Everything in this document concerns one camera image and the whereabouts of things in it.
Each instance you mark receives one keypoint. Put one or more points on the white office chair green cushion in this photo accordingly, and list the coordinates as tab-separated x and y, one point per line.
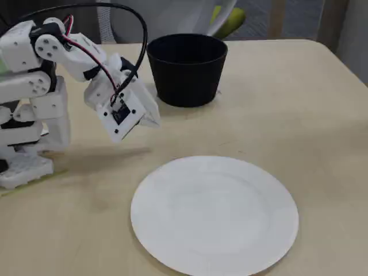
178	17

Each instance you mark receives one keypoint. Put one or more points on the black pot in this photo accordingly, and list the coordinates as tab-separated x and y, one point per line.
187	77

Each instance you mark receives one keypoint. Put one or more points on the green tape under base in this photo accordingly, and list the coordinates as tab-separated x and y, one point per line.
59	173

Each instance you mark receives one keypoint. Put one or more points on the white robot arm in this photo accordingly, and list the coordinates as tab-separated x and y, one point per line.
43	66

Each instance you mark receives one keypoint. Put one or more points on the wooden partition frame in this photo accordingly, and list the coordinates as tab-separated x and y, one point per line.
277	17

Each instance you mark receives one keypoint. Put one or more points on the white perforated base plate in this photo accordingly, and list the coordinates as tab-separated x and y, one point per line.
26	169

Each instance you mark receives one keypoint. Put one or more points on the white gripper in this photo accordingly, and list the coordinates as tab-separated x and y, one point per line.
147	106

